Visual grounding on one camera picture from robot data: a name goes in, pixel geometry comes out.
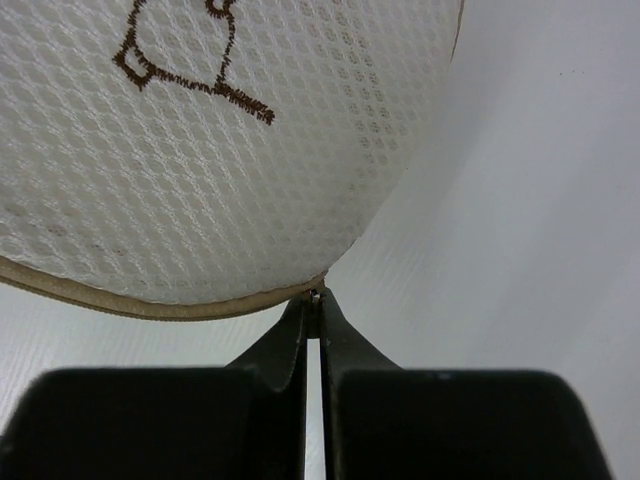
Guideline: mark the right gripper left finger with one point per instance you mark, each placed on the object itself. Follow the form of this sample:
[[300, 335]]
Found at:
[[245, 420]]

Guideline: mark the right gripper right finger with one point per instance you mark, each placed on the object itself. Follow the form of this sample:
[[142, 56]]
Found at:
[[382, 421]]

